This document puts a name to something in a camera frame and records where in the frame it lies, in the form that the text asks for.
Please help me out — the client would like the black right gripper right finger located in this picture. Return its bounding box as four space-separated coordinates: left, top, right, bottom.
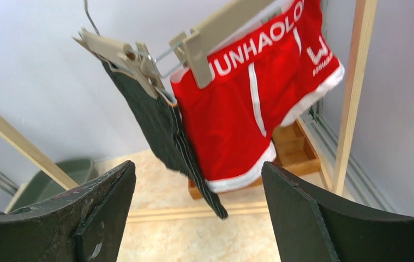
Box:
262 162 414 261

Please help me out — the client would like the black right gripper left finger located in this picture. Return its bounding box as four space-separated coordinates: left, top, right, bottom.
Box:
0 160 136 261

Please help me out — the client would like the black striped garment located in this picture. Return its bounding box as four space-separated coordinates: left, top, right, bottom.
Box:
102 61 229 219

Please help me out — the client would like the red underwear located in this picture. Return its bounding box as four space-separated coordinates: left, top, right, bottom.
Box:
170 1 345 193

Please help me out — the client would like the beige clip hanger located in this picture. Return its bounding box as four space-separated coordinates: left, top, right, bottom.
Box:
73 1 176 104
157 0 273 89

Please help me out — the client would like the grey plastic bin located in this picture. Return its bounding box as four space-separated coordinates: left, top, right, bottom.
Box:
10 158 98 212

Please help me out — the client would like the wooden clothes rack frame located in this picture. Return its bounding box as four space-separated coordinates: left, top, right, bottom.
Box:
0 0 380 223

